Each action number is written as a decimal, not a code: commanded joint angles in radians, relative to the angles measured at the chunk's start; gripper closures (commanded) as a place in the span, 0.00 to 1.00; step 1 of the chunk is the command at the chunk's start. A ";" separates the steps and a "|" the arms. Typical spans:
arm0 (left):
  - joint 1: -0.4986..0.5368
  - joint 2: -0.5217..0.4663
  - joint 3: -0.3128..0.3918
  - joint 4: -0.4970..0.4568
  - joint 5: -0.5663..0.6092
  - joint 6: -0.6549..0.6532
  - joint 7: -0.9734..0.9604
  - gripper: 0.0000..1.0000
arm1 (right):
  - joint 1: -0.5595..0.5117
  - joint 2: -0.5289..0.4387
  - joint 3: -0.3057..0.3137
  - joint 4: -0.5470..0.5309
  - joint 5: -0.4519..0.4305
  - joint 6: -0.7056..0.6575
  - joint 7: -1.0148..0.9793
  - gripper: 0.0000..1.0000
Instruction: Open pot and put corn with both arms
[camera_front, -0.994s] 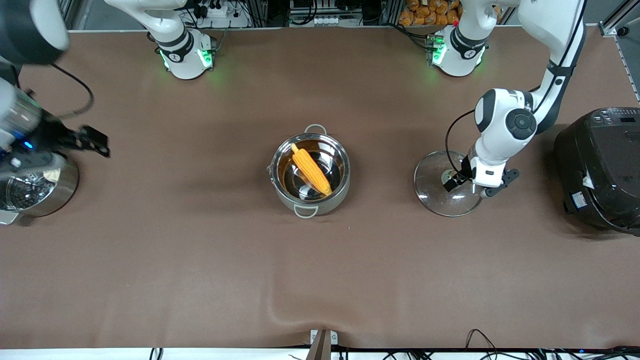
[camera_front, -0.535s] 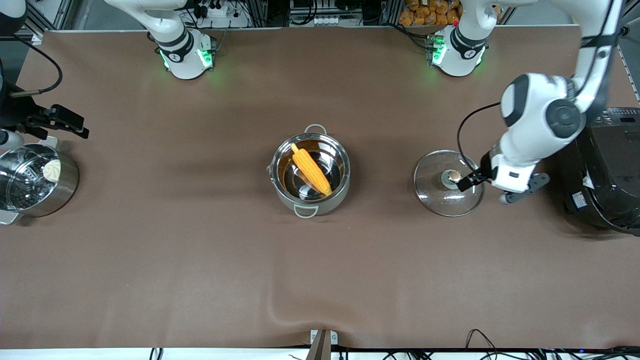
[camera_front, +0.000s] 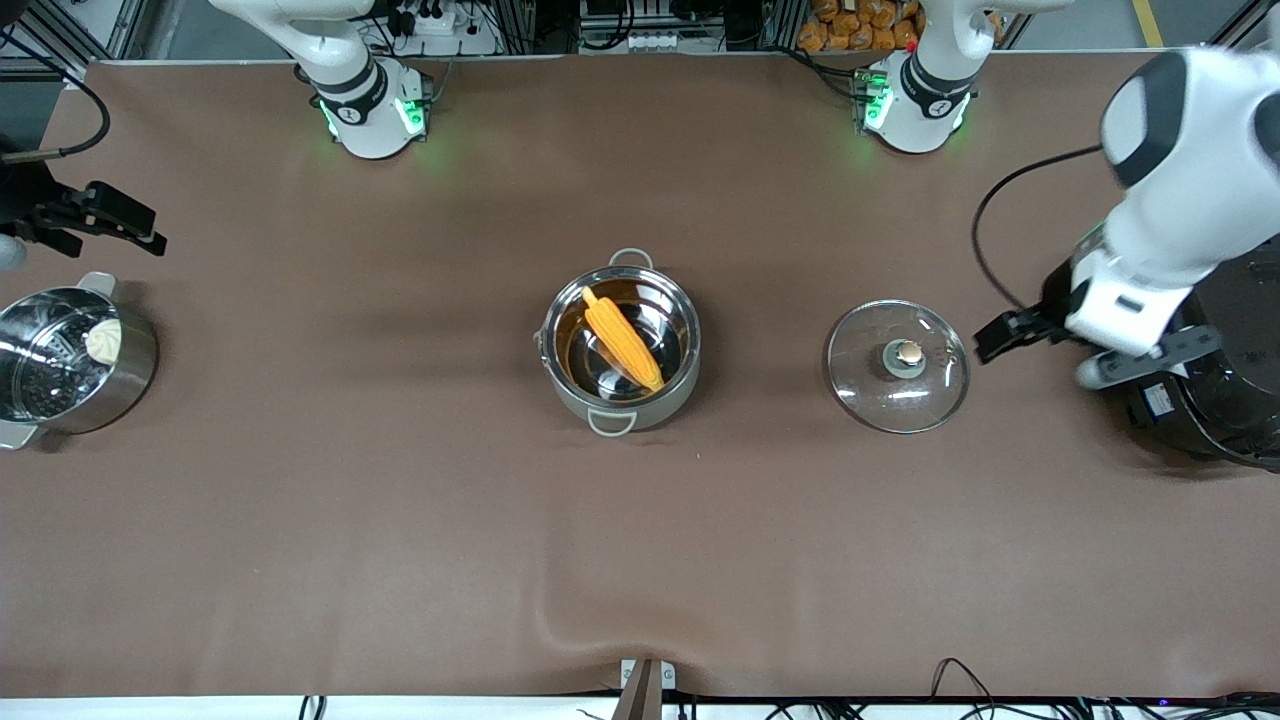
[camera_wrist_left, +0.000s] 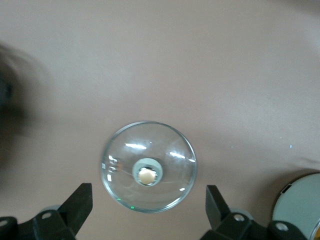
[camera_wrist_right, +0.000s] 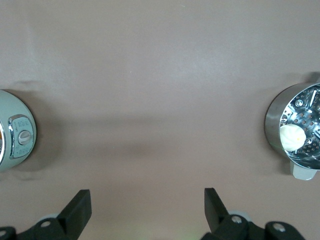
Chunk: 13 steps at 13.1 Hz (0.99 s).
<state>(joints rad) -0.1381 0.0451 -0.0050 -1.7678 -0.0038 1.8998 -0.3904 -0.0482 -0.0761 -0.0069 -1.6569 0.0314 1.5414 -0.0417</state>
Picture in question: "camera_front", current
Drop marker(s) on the brown pole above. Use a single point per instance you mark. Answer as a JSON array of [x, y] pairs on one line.
[[640, 700]]

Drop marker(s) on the brown table mat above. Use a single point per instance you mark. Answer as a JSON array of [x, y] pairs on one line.
[[900, 550]]

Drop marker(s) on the aluminium frame profile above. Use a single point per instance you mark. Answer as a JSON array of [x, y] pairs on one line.
[[125, 25], [1235, 40]]

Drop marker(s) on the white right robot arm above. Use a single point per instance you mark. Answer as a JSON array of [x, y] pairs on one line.
[[360, 100]]

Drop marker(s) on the bag of orange snacks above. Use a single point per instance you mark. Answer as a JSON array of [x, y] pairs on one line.
[[840, 25]]

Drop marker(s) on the white steamed bun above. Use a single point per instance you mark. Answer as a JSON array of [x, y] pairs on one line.
[[104, 340]]

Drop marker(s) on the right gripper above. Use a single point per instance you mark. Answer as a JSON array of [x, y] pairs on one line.
[[22, 203]]

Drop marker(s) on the black rice cooker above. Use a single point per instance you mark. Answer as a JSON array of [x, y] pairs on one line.
[[1220, 420]]

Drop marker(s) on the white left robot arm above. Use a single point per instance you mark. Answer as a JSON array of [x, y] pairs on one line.
[[1190, 150]]

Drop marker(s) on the stainless steel steamer pot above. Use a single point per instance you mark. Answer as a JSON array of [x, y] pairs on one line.
[[125, 385]]

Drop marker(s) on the white power strip with plugs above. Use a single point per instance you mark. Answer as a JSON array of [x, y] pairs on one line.
[[440, 25]]

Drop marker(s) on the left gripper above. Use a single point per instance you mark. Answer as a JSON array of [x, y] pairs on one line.
[[1052, 300]]

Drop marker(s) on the stainless steel cooking pot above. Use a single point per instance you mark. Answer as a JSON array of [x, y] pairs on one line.
[[610, 420]]

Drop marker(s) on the perforated metal steamer plate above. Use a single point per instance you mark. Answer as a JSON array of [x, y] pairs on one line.
[[40, 385]]

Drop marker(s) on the glass pot lid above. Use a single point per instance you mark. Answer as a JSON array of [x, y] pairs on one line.
[[900, 385]]

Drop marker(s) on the grey metal bracket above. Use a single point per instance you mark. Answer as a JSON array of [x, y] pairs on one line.
[[668, 675]]

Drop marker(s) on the yellow corn cob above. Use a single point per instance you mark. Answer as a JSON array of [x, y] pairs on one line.
[[625, 340]]

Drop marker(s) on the small white power strip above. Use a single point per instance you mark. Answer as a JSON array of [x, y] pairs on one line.
[[660, 42]]

